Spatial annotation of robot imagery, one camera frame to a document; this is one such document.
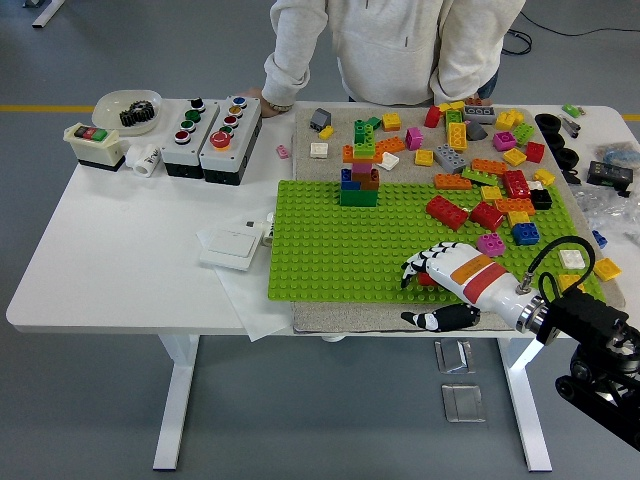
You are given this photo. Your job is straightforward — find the red sloped brick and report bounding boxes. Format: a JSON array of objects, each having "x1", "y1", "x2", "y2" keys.
[{"x1": 469, "y1": 201, "x2": 505, "y2": 232}]

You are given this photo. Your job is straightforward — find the person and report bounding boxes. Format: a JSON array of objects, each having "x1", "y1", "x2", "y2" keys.
[{"x1": 242, "y1": 0, "x2": 527, "y2": 119}]

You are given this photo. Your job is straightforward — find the white plastic bowl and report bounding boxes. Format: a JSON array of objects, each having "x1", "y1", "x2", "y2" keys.
[{"x1": 91, "y1": 88, "x2": 164, "y2": 137}]

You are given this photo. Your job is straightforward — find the white pipe tee fitting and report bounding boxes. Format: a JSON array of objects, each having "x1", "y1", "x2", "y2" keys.
[{"x1": 123, "y1": 143, "x2": 162, "y2": 177}]

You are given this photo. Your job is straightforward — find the long yellow brick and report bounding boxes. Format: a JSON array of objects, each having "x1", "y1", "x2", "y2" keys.
[{"x1": 447, "y1": 121, "x2": 470, "y2": 153}]

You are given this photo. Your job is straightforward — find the person's right hand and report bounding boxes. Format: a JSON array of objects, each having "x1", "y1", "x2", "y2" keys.
[{"x1": 243, "y1": 88, "x2": 295, "y2": 119}]

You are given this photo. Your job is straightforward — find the three-button control box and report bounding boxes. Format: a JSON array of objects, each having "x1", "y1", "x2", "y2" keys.
[{"x1": 159, "y1": 97, "x2": 221, "y2": 180}]

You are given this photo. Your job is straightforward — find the silver floor plate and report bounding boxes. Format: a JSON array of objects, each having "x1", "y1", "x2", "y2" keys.
[
  {"x1": 440, "y1": 383, "x2": 486, "y2": 424},
  {"x1": 433, "y1": 338, "x2": 476, "y2": 374}
]

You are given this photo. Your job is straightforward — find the white table foot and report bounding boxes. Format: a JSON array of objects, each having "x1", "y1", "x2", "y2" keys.
[{"x1": 32, "y1": 0, "x2": 67, "y2": 29}]

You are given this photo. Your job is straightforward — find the small metal tool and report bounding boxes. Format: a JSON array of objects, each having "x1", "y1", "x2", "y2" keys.
[{"x1": 558, "y1": 114, "x2": 583, "y2": 139}]

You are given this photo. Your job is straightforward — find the long grey brick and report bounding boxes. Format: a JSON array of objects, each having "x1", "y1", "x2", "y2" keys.
[{"x1": 463, "y1": 105, "x2": 498, "y2": 125}]

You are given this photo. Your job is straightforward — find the multicoloured brick tower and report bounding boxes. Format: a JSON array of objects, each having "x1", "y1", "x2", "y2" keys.
[{"x1": 339, "y1": 118, "x2": 384, "y2": 208}]

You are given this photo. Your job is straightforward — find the long red brick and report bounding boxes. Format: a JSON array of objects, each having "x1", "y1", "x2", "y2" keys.
[
  {"x1": 501, "y1": 169, "x2": 530, "y2": 199},
  {"x1": 424, "y1": 194, "x2": 471, "y2": 232}
]

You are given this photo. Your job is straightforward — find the long green brick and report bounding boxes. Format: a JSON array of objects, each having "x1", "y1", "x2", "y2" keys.
[{"x1": 462, "y1": 167, "x2": 501, "y2": 187}]

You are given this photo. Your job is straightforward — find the four-button emergency stop box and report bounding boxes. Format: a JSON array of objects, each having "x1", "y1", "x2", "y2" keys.
[{"x1": 198, "y1": 94, "x2": 264, "y2": 187}]

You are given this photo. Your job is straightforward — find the beige red-green switch box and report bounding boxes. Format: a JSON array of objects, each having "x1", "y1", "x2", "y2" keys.
[{"x1": 63, "y1": 122, "x2": 126, "y2": 174}]

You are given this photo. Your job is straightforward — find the plastic bag blue parts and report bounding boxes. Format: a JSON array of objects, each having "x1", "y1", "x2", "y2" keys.
[{"x1": 594, "y1": 141, "x2": 640, "y2": 169}]

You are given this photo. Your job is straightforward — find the long black floor cable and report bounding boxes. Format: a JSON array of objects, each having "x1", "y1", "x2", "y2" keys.
[{"x1": 519, "y1": 12, "x2": 640, "y2": 38}]

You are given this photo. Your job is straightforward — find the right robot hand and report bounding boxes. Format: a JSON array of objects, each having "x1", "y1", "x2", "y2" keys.
[{"x1": 399, "y1": 241, "x2": 542, "y2": 333}]

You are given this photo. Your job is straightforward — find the clear plastic bag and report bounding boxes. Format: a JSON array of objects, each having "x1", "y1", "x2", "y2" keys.
[{"x1": 572, "y1": 187, "x2": 640, "y2": 236}]

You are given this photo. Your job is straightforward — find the long orange brick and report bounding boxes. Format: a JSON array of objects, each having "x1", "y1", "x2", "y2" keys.
[
  {"x1": 471, "y1": 157, "x2": 507, "y2": 175},
  {"x1": 432, "y1": 172, "x2": 473, "y2": 191},
  {"x1": 494, "y1": 197, "x2": 535, "y2": 215},
  {"x1": 373, "y1": 135, "x2": 407, "y2": 156}
]

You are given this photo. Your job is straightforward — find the grey-brown mat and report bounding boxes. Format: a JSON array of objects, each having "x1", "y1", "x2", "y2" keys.
[{"x1": 291, "y1": 105, "x2": 627, "y2": 337}]

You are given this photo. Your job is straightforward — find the looped black floor cable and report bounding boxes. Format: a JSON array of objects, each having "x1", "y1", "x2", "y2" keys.
[{"x1": 502, "y1": 29, "x2": 532, "y2": 55}]

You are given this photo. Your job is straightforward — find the light grey brick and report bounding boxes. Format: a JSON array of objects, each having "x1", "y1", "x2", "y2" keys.
[{"x1": 433, "y1": 143, "x2": 469, "y2": 175}]

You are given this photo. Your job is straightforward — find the white wall switch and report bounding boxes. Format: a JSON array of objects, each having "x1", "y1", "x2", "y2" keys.
[{"x1": 198, "y1": 225, "x2": 265, "y2": 274}]

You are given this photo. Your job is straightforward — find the white paper sheet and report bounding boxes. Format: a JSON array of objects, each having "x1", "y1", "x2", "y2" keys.
[{"x1": 194, "y1": 224, "x2": 296, "y2": 345}]

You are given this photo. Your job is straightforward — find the white table leg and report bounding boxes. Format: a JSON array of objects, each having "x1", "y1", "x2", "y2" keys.
[
  {"x1": 152, "y1": 334, "x2": 201, "y2": 471},
  {"x1": 497, "y1": 338, "x2": 554, "y2": 473}
]

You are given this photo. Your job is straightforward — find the black electronic module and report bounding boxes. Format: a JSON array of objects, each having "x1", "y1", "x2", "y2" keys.
[{"x1": 587, "y1": 160, "x2": 635, "y2": 190}]

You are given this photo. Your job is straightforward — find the green studded baseplate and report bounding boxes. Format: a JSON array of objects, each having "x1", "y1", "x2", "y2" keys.
[{"x1": 267, "y1": 178, "x2": 606, "y2": 305}]

